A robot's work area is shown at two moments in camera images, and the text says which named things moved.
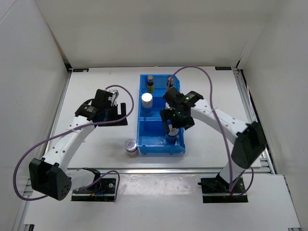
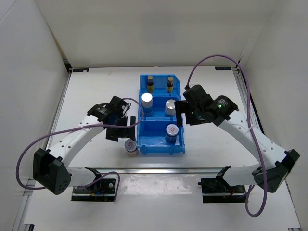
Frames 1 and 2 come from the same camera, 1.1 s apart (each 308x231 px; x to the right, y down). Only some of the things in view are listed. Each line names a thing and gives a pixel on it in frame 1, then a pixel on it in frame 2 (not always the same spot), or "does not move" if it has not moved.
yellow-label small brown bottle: x=150 y=88 does not move
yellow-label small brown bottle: x=170 y=82 does not move
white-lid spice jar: x=171 y=137 does not move
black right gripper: x=165 y=116 → x=183 y=107
